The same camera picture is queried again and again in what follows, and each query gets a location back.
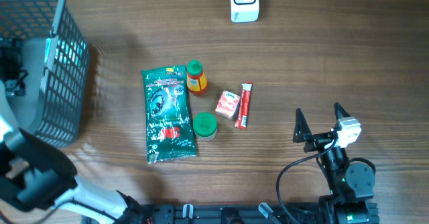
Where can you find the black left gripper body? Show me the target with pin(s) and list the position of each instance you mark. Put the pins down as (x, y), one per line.
(11, 56)

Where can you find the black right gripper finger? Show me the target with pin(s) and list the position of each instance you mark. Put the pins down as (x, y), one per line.
(302, 131)
(340, 112)

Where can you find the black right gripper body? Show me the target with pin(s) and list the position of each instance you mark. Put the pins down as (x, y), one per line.
(317, 141)

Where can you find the red stick sachet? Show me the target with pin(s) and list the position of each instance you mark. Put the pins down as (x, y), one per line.
(241, 121)

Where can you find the red white tissue packet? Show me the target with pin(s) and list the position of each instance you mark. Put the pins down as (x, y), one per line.
(228, 104)

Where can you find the green lid clear jar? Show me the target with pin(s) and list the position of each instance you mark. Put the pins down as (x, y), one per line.
(205, 126)

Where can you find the green foil snack bag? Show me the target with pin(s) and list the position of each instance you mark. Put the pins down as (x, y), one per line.
(169, 132)

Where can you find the light teal small packet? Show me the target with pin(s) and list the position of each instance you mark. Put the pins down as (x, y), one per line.
(70, 53)

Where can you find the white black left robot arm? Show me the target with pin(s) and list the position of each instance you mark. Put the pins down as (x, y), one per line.
(35, 175)

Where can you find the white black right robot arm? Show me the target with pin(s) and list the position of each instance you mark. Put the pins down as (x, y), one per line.
(350, 180)

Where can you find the white barcode scanner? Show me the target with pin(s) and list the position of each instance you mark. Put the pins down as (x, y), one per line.
(244, 11)

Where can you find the grey plastic mesh basket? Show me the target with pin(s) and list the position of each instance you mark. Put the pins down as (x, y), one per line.
(52, 105)

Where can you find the red sauce bottle green cap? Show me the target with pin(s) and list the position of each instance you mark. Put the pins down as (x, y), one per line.
(196, 79)

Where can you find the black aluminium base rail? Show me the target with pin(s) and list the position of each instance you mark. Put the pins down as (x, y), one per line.
(228, 214)

